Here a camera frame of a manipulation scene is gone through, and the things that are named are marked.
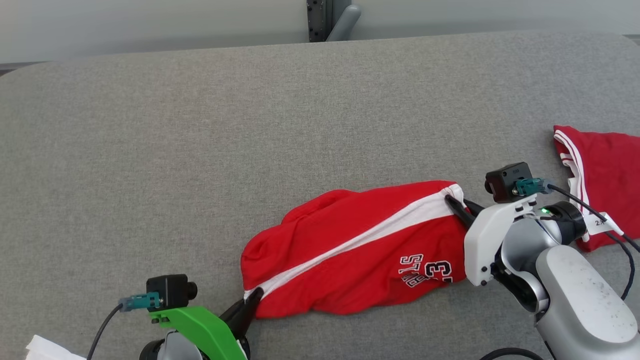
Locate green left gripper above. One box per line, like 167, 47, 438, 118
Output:
149, 288, 265, 360

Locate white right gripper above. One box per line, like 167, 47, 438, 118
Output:
444, 194, 539, 287

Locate red shorts with white stripe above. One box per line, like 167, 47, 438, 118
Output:
240, 180, 471, 319

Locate red and white jersey shirt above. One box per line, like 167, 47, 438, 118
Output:
553, 125, 640, 253

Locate grey fabric sofa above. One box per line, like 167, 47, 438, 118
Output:
0, 30, 640, 360

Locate white crumpled cloth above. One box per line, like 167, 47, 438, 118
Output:
25, 334, 87, 360

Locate left camera cable teal plug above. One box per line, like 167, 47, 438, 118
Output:
86, 293, 162, 360

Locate black cable loop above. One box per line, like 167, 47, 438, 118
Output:
480, 347, 546, 360

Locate grey metal post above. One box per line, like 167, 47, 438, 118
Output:
306, 0, 351, 43

